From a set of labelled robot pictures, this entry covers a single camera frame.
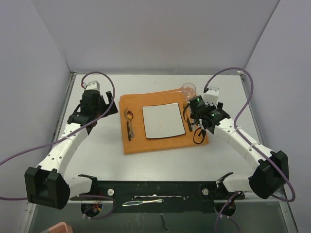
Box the green handled utensil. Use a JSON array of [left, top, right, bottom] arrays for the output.
[[183, 101, 193, 132]]

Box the clear plastic cup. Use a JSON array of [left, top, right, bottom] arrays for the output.
[[181, 83, 196, 100]]

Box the orange cloth placemat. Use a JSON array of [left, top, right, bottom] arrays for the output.
[[119, 88, 200, 154]]

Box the white square plate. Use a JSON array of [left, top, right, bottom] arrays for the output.
[[142, 102, 186, 139]]

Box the silver knife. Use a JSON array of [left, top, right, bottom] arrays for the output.
[[190, 119, 196, 131]]

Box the silver spoon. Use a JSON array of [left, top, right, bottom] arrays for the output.
[[129, 120, 135, 138]]

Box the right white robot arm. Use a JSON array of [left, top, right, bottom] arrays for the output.
[[187, 96, 289, 199]]

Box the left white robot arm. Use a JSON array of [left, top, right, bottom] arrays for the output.
[[24, 89, 118, 209]]

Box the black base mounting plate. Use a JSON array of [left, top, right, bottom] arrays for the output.
[[71, 181, 233, 214]]

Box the iridescent knife below table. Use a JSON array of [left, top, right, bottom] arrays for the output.
[[122, 199, 164, 207]]

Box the pink box corner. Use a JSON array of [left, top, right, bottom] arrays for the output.
[[48, 222, 73, 233]]

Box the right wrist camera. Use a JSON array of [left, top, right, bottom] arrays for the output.
[[203, 86, 220, 107]]

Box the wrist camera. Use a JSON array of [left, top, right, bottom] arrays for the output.
[[203, 86, 220, 107], [81, 81, 100, 91]]

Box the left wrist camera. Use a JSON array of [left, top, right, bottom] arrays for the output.
[[81, 81, 100, 91]]

